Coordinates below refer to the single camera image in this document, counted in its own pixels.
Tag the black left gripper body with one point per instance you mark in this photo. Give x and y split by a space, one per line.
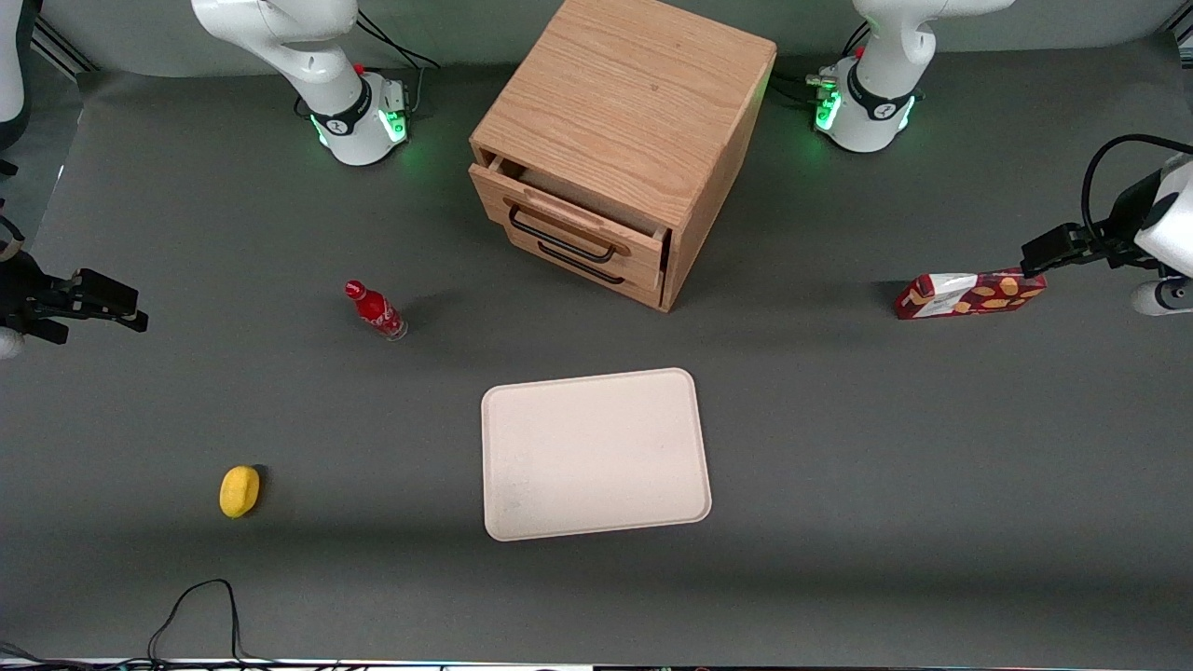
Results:
1124 222

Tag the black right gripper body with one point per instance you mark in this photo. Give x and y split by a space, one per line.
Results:
20 291

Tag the red cookie box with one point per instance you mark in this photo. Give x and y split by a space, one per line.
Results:
969 296

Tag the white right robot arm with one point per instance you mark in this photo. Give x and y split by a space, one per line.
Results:
326 65

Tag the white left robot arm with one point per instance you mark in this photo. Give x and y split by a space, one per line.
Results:
876 102

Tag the beige rectangular tray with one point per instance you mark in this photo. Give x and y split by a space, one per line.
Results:
596 455

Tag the yellow lemon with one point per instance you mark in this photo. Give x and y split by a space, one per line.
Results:
239 491

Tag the red cola bottle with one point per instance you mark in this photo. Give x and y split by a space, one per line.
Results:
377 311

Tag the wooden drawer cabinet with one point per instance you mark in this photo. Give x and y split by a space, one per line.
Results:
624 102

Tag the aluminium frame rail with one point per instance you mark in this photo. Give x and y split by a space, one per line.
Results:
65 51

